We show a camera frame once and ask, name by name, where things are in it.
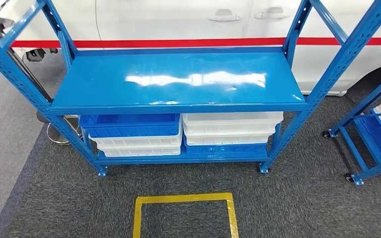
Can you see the blue steel shelf rack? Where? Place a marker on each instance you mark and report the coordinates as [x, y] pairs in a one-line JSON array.
[[177, 82]]

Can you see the black stanchion post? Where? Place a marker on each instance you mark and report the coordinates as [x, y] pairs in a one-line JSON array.
[[42, 117]]

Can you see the blue rack with casters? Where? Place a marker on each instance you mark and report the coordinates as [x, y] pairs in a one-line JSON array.
[[351, 144]]

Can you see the white car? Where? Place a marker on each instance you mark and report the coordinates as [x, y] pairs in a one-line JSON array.
[[177, 19]]

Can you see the blue plastic crate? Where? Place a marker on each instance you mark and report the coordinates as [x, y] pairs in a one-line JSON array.
[[226, 149], [379, 141], [128, 126]]

